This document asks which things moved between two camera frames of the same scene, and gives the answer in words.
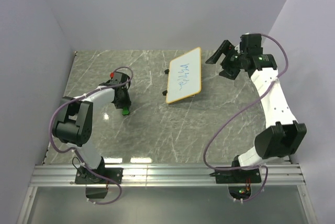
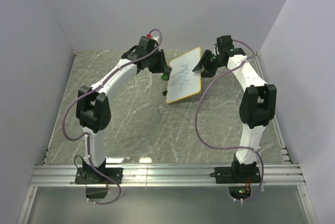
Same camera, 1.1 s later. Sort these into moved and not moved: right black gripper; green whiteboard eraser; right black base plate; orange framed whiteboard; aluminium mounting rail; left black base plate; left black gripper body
Moved: right black gripper; green whiteboard eraser; left black gripper body
Not moved: right black base plate; aluminium mounting rail; left black base plate; orange framed whiteboard
